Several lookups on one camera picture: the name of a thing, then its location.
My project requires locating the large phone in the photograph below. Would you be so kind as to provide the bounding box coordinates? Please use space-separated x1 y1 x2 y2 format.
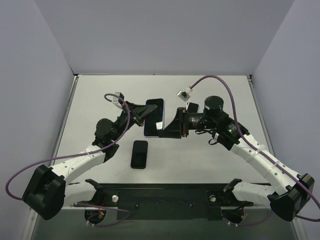
143 98 165 138

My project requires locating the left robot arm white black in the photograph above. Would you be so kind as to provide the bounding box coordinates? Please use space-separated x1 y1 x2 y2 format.
22 101 157 220

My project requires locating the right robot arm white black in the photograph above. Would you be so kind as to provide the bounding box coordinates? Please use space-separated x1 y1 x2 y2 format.
159 96 315 222

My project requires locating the small black phone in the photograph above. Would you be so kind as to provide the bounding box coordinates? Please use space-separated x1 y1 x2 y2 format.
130 140 148 169

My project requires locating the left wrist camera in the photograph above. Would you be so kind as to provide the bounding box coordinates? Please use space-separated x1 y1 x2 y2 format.
112 92 125 109

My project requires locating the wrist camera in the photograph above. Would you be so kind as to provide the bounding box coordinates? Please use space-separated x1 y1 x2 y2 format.
176 86 192 106
112 92 125 109

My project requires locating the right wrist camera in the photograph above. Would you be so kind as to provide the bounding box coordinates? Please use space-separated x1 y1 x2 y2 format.
176 86 192 106

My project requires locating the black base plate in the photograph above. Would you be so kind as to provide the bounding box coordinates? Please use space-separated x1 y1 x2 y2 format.
88 183 253 221

